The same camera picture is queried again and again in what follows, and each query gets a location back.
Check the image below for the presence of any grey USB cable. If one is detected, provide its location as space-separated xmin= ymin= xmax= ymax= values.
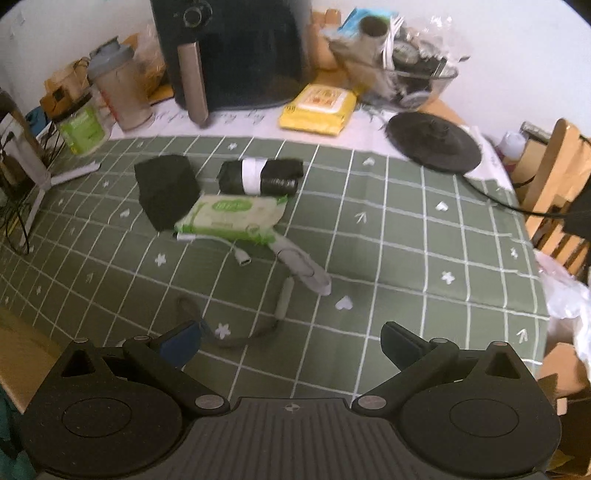
xmin=175 ymin=231 xmax=333 ymax=349

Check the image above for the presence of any white plastic bottle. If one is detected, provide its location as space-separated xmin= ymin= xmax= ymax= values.
xmin=501 ymin=131 xmax=527 ymax=167

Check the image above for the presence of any yellow wet wipes pack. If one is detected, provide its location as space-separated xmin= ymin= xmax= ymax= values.
xmin=278 ymin=83 xmax=358 ymax=137

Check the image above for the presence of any thin black cable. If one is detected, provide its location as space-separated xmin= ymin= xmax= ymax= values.
xmin=0 ymin=185 xmax=56 ymax=257

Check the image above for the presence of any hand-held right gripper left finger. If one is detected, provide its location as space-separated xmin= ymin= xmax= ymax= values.
xmin=51 ymin=322 xmax=230 ymax=416

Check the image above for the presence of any black kettle base cable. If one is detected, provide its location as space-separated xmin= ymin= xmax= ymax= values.
xmin=457 ymin=173 xmax=578 ymax=217

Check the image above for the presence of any clear plastic bag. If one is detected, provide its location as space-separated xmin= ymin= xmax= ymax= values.
xmin=533 ymin=249 xmax=591 ymax=356

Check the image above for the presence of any glass bowl of clutter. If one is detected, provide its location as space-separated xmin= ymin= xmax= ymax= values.
xmin=323 ymin=7 xmax=472 ymax=112

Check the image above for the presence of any plain brown cardboard box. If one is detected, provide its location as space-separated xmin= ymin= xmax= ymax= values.
xmin=538 ymin=342 xmax=591 ymax=478

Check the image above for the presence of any black air fryer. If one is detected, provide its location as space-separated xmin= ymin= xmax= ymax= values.
xmin=150 ymin=0 xmax=319 ymax=127

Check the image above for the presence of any white phone gimbal tripod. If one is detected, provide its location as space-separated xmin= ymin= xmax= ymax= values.
xmin=18 ymin=115 xmax=102 ymax=245

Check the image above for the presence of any brown paper package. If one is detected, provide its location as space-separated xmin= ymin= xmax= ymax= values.
xmin=41 ymin=32 xmax=169 ymax=121

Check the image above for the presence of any green label jar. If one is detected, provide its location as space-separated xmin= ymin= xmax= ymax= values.
xmin=52 ymin=95 xmax=112 ymax=157

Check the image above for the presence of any green checkered tablecloth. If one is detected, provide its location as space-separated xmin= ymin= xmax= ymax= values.
xmin=0 ymin=99 xmax=552 ymax=402

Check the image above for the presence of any blue white carton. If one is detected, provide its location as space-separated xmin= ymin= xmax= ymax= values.
xmin=25 ymin=107 xmax=51 ymax=137

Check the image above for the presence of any green wet wipes pack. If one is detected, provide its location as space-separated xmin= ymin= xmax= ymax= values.
xmin=174 ymin=194 xmax=289 ymax=245

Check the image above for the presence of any black cloth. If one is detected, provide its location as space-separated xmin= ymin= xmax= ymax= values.
xmin=566 ymin=185 xmax=591 ymax=284

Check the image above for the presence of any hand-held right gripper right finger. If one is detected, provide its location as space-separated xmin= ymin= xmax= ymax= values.
xmin=352 ymin=322 xmax=532 ymax=415

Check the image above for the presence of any black kettle base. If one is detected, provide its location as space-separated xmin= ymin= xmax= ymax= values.
xmin=385 ymin=112 xmax=481 ymax=174

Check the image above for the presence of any grey lid shaker bottle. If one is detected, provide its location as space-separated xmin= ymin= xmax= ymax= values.
xmin=87 ymin=37 xmax=155 ymax=132

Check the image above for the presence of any black trash bag roll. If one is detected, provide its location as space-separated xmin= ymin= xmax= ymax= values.
xmin=217 ymin=158 xmax=303 ymax=195

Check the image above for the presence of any wooden chair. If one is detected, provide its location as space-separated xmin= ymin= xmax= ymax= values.
xmin=510 ymin=117 xmax=591 ymax=278

